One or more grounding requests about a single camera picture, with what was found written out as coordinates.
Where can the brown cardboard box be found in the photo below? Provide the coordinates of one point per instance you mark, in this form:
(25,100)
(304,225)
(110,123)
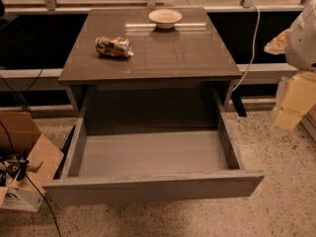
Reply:
(28,159)

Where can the white ceramic bowl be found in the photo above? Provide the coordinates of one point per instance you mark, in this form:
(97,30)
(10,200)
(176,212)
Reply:
(165,18)

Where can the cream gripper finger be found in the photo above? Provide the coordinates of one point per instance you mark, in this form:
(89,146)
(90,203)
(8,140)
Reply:
(278,44)
(295,97)

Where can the open grey top drawer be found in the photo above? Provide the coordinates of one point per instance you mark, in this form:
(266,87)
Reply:
(151,145)

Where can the grey drawer cabinet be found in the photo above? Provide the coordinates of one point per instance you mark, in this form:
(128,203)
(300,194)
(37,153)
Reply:
(176,79)

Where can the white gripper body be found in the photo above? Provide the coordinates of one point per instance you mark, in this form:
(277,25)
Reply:
(302,43)

